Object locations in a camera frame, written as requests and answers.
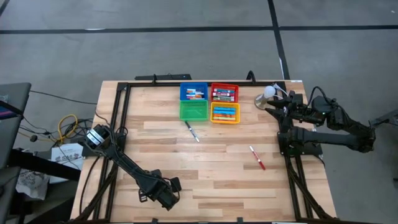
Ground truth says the black power strip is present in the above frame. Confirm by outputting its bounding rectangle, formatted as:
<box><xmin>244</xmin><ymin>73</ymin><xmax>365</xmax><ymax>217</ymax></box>
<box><xmin>134</xmin><ymin>73</ymin><xmax>192</xmax><ymax>81</ymax></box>

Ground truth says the patterned grey cloth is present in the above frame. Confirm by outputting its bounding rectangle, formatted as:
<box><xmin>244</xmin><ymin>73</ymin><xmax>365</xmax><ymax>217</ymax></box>
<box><xmin>15</xmin><ymin>169</ymin><xmax>50</xmax><ymax>200</ymax></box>

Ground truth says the yellow cable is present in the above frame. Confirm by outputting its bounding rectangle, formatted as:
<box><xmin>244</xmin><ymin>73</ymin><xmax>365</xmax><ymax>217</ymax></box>
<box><xmin>57</xmin><ymin>114</ymin><xmax>78</xmax><ymax>142</ymax></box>

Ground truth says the grey chair base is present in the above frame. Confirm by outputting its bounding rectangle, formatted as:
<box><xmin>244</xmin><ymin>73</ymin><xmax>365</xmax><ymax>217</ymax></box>
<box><xmin>368</xmin><ymin>108</ymin><xmax>398</xmax><ymax>128</ymax></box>

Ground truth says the yellow plastic basket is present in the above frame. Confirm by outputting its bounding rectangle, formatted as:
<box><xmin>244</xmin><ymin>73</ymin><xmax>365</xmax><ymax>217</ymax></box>
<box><xmin>210</xmin><ymin>101</ymin><xmax>241</xmax><ymax>124</ymax></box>

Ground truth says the red plastic basket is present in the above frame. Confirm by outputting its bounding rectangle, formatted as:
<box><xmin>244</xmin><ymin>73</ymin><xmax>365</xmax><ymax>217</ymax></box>
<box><xmin>209</xmin><ymin>83</ymin><xmax>239</xmax><ymax>104</ymax></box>

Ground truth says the green plastic basket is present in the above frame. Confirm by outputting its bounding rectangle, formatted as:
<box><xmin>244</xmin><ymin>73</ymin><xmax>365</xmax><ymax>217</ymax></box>
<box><xmin>178</xmin><ymin>100</ymin><xmax>209</xmax><ymax>122</ymax></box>

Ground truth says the thin dark blue marker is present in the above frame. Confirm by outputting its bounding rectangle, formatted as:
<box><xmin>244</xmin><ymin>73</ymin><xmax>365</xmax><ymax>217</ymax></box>
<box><xmin>185</xmin><ymin>120</ymin><xmax>200</xmax><ymax>144</ymax></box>

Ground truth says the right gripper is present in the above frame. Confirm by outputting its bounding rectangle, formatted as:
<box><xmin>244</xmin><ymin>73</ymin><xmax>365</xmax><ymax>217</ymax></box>
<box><xmin>266</xmin><ymin>91</ymin><xmax>326</xmax><ymax>125</ymax></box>

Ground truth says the thin red marker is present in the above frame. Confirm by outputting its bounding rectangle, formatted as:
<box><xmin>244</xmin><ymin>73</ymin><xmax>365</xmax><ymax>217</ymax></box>
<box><xmin>248</xmin><ymin>145</ymin><xmax>267</xmax><ymax>171</ymax></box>

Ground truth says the brass lamp with white bulb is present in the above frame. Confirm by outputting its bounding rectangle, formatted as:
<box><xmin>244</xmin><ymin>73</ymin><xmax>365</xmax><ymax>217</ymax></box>
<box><xmin>254</xmin><ymin>85</ymin><xmax>277</xmax><ymax>111</ymax></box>

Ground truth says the dark grey side desk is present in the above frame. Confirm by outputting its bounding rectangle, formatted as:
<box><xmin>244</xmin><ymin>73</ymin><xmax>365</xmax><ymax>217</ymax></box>
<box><xmin>0</xmin><ymin>82</ymin><xmax>32</xmax><ymax>224</ymax></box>

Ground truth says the white lamp cable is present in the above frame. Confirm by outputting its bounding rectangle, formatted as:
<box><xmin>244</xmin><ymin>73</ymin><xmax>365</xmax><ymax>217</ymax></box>
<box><xmin>272</xmin><ymin>83</ymin><xmax>290</xmax><ymax>97</ymax></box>

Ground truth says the black floor bar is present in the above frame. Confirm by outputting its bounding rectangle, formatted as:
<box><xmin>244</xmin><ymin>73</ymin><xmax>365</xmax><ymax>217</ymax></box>
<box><xmin>7</xmin><ymin>148</ymin><xmax>82</xmax><ymax>182</ymax></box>

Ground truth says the white printed paper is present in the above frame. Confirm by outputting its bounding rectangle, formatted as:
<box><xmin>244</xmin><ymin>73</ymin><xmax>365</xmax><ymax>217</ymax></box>
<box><xmin>50</xmin><ymin>142</ymin><xmax>84</xmax><ymax>184</ymax></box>

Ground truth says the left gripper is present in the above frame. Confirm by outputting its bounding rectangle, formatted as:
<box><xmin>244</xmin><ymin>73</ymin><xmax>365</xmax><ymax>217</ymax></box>
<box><xmin>138</xmin><ymin>169</ymin><xmax>183</xmax><ymax>212</ymax></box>

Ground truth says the black floor cable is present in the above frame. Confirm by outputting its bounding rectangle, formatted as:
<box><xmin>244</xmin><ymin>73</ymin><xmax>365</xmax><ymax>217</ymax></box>
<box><xmin>30</xmin><ymin>90</ymin><xmax>98</xmax><ymax>105</ymax></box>

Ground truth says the blue plastic basket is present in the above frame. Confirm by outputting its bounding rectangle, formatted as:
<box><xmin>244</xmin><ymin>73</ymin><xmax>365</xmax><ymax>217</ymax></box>
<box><xmin>180</xmin><ymin>82</ymin><xmax>209</xmax><ymax>102</ymax></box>

